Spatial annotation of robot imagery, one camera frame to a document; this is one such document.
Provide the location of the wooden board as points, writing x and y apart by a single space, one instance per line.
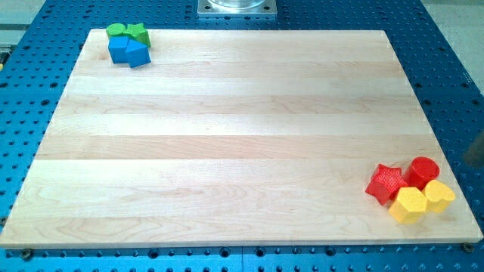
231 138

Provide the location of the yellow hexagon block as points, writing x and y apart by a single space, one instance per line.
409 205

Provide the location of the blue cube block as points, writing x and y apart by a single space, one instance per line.
117 48

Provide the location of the red cylinder block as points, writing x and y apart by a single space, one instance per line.
420 172

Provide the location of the yellow heart block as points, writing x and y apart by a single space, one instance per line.
439 196

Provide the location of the green cylinder block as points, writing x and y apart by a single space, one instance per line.
115 30

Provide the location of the red star block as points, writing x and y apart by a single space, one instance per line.
385 183

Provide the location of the blue triangle block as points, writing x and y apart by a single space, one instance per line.
137 53

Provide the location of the green star block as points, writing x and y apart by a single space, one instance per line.
138 33

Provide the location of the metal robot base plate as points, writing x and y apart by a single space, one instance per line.
236 7

